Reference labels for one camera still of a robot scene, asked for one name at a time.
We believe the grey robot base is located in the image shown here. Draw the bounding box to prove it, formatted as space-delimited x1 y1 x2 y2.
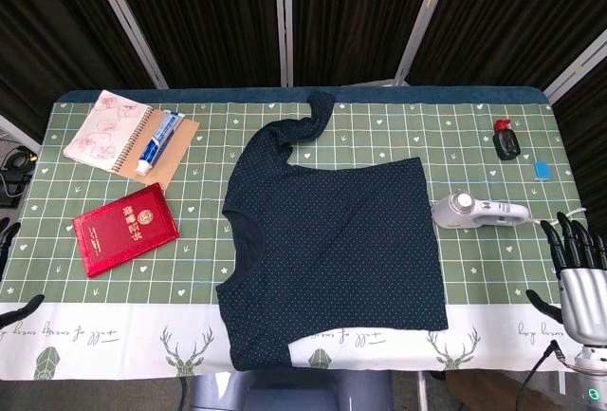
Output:
189 371 423 411

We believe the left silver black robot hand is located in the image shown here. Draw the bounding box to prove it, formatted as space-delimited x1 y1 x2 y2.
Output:
0 215 46 331

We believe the black bottle with red cap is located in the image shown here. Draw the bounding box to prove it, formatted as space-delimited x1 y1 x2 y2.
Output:
491 118 522 161

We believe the black cable bundle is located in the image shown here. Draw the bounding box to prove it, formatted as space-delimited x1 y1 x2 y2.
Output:
0 144 39 208

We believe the spiral notebook with kraft cover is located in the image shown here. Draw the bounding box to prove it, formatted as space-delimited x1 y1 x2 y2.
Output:
63 89 200 192

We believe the white handheld steamer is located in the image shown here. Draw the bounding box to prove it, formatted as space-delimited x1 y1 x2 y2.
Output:
430 190 531 232

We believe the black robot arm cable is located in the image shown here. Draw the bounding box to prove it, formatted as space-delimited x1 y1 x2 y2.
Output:
514 340 565 411

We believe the dark blue table cover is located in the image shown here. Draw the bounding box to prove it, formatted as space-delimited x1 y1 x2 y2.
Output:
46 85 554 106

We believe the green checked tablecloth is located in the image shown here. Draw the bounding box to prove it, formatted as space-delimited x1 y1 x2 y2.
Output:
0 100 607 382

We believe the red certificate book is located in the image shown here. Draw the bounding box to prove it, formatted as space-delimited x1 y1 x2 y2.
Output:
72 181 181 279

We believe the white metal table leg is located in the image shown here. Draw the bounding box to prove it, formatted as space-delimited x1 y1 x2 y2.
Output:
415 371 431 411

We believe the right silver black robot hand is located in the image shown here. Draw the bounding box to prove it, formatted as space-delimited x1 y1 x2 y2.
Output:
524 211 607 350

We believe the small blue eraser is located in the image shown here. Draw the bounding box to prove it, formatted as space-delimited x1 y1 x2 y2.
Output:
531 159 554 182

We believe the blue white toothpaste tube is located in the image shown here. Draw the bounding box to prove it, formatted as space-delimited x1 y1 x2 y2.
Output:
135 109 186 177

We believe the navy dotted t-shirt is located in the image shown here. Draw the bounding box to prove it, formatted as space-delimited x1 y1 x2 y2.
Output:
215 90 451 372

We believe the thin white cable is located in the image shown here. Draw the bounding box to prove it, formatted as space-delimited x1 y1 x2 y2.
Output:
525 207 589 228

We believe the black folding screen panel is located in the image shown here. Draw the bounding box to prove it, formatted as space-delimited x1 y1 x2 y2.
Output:
283 0 456 87
101 0 293 89
543 40 607 222
395 0 607 90
0 0 168 146

